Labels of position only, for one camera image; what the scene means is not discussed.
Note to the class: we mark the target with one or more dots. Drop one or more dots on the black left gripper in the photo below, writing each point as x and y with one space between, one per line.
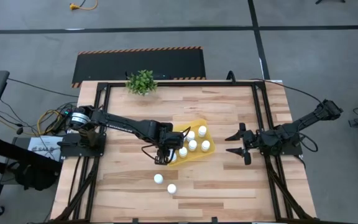
171 138

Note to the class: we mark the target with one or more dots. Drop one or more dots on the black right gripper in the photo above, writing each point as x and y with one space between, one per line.
252 141

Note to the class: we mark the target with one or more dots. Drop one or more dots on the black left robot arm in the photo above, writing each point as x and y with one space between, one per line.
120 124

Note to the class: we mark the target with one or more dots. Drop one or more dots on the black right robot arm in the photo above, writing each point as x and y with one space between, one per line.
306 119

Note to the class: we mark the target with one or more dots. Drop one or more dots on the yellow translucent plastic basket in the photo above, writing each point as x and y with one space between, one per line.
197 155

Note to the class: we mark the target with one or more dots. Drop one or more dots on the green plant in white pot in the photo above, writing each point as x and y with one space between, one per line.
141 82

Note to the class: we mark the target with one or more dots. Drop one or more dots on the black hazard-striped floor mat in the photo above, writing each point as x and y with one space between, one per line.
141 63

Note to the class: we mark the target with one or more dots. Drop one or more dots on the black power strip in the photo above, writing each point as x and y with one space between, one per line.
65 113

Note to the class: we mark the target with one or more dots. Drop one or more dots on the white printed sheet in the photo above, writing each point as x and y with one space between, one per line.
43 147

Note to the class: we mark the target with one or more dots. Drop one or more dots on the black bag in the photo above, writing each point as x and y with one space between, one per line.
36 177

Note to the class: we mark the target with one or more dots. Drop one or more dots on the black chair base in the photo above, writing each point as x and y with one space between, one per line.
329 1

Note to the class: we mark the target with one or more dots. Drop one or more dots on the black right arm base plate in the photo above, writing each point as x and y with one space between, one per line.
291 152

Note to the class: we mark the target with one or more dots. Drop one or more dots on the black aluminium table frame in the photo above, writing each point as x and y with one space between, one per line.
197 83

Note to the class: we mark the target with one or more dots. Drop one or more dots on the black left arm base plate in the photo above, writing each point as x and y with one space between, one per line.
73 151

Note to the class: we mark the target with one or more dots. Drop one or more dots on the black wheeled cart frame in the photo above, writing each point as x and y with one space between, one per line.
11 152

